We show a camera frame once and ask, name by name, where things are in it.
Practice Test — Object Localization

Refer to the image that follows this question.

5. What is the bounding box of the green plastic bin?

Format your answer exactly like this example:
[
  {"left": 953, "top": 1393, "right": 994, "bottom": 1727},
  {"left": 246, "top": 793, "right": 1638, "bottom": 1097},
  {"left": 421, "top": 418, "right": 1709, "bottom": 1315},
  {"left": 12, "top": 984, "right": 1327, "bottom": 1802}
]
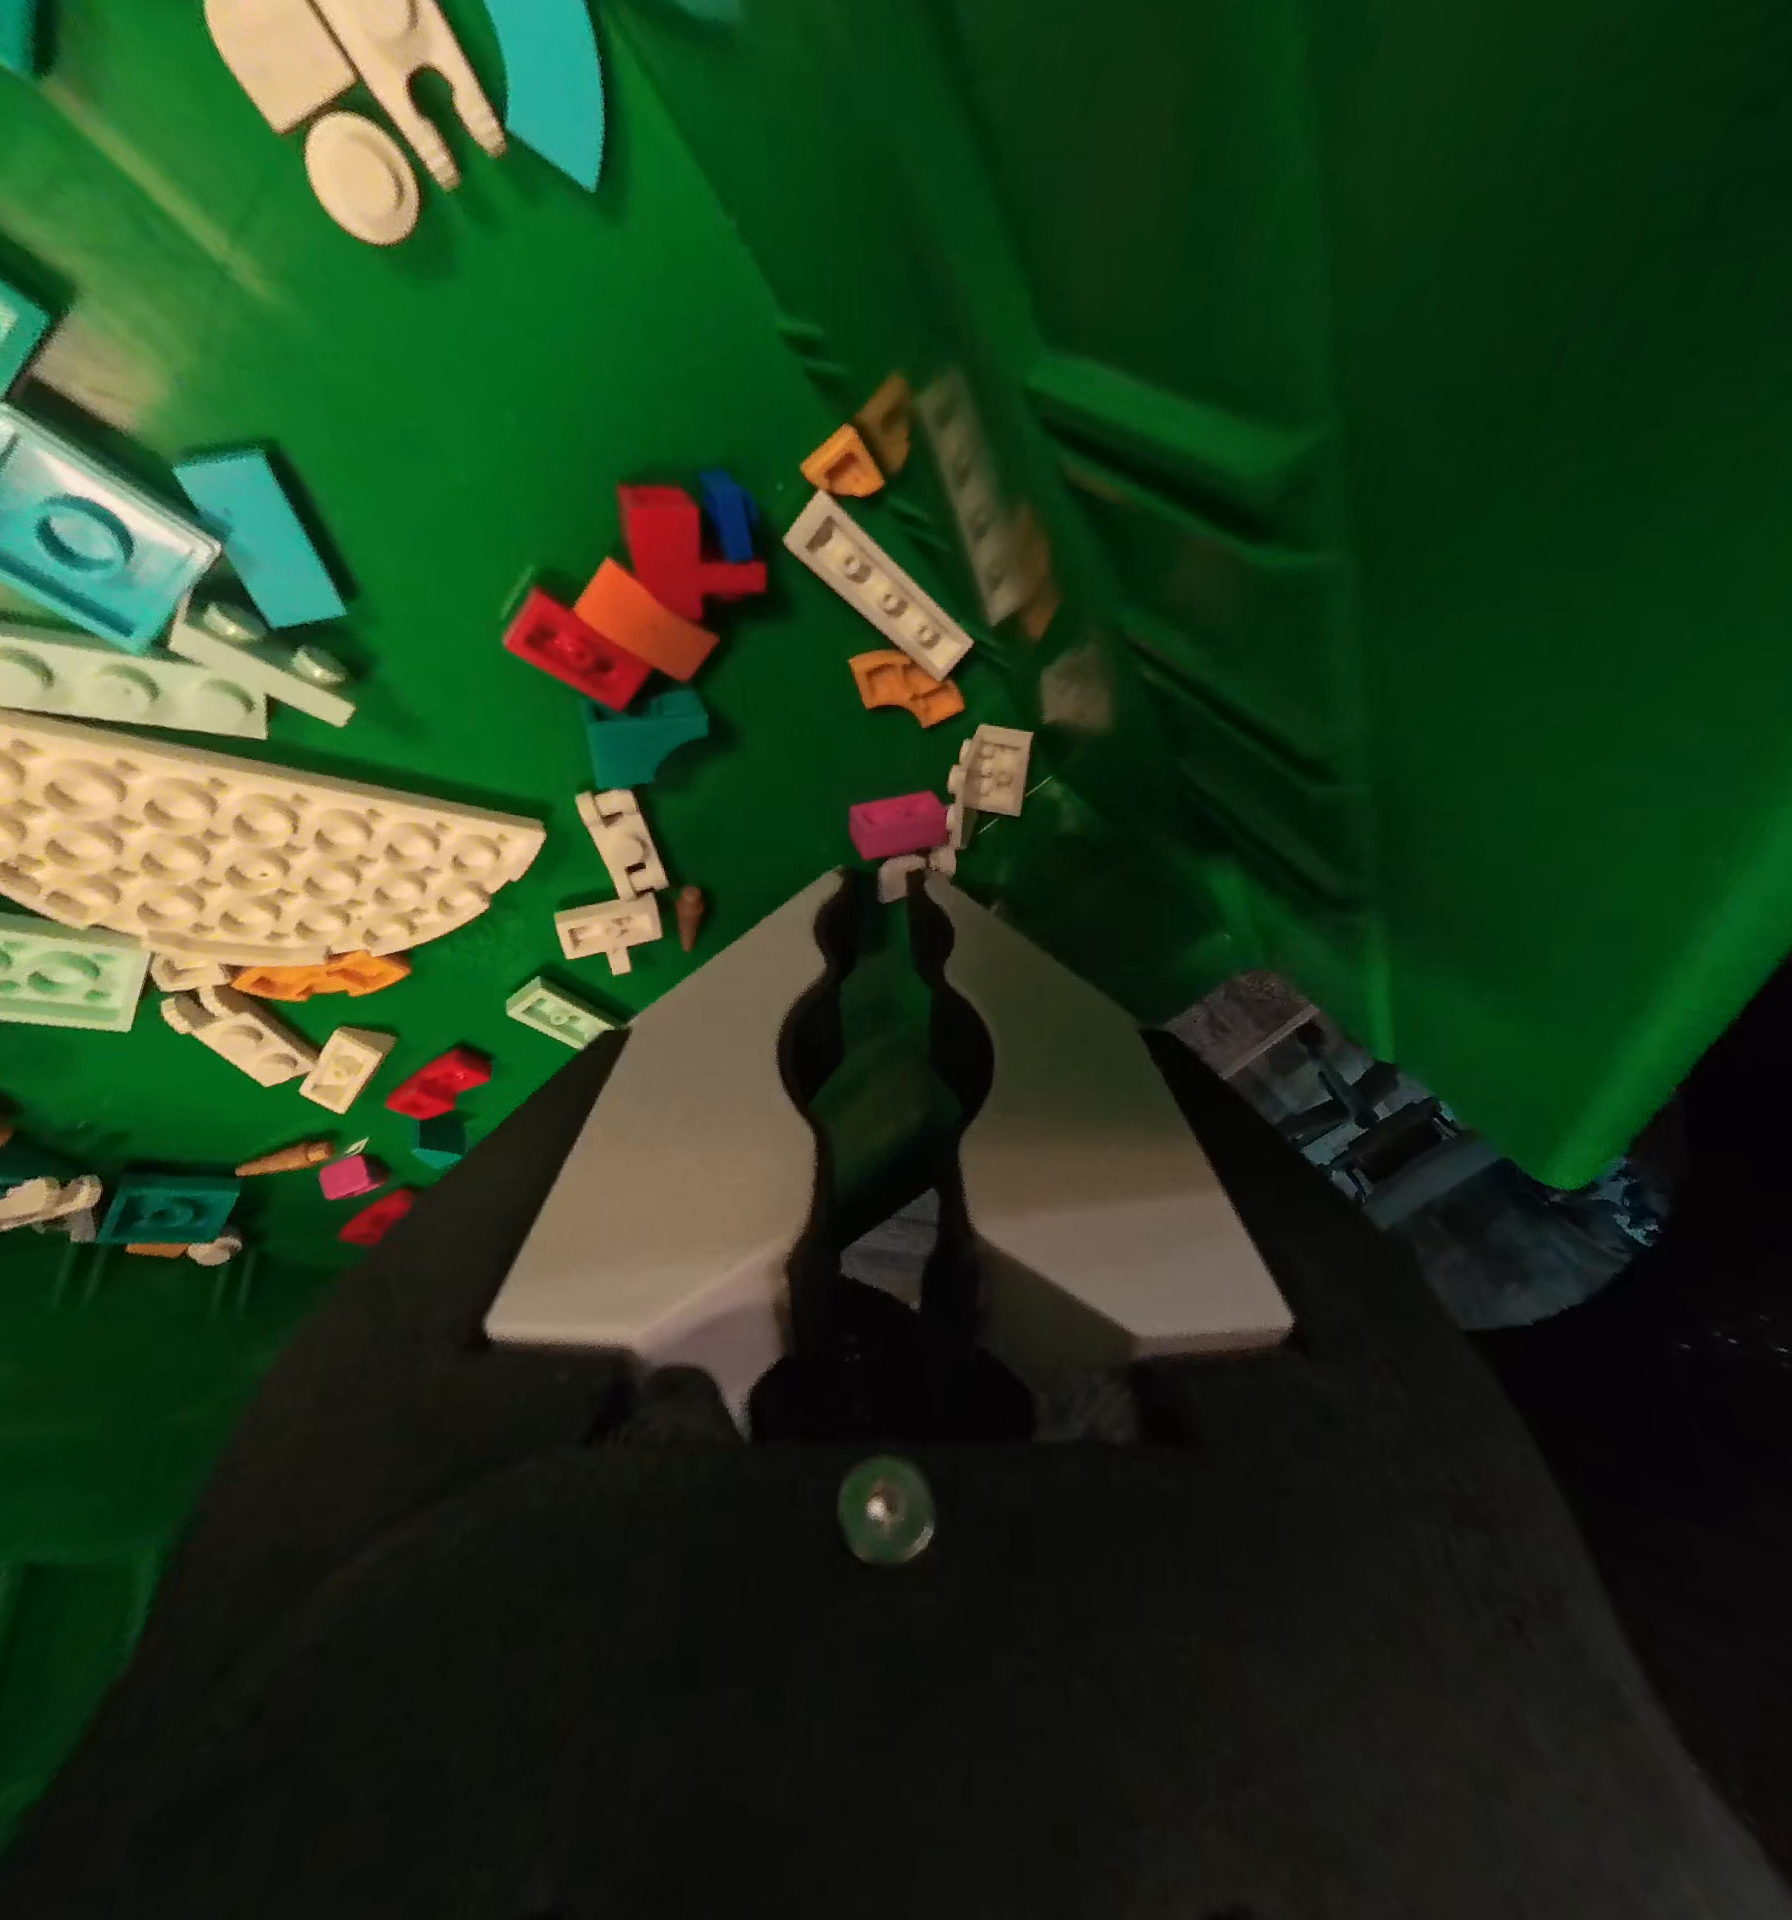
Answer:
[{"left": 0, "top": 0, "right": 1792, "bottom": 1913}]

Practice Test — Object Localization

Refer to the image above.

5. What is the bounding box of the pile of lego bricks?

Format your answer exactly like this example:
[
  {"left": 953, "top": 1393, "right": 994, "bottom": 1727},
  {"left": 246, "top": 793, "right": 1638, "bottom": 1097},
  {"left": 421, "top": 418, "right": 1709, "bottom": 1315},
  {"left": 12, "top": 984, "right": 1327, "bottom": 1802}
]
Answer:
[{"left": 0, "top": 0, "right": 1086, "bottom": 1270}]

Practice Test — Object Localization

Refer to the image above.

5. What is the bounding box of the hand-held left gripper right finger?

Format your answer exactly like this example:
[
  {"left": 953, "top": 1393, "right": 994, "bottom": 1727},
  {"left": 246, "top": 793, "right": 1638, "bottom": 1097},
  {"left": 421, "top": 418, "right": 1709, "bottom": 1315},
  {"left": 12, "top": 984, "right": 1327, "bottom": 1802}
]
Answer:
[{"left": 909, "top": 873, "right": 1296, "bottom": 1430}]

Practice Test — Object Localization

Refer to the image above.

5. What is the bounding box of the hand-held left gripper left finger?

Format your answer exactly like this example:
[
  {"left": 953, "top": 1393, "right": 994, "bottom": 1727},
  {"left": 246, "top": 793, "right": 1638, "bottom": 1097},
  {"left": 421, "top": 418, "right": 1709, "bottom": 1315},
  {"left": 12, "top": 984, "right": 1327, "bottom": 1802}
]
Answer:
[{"left": 483, "top": 868, "right": 851, "bottom": 1430}]

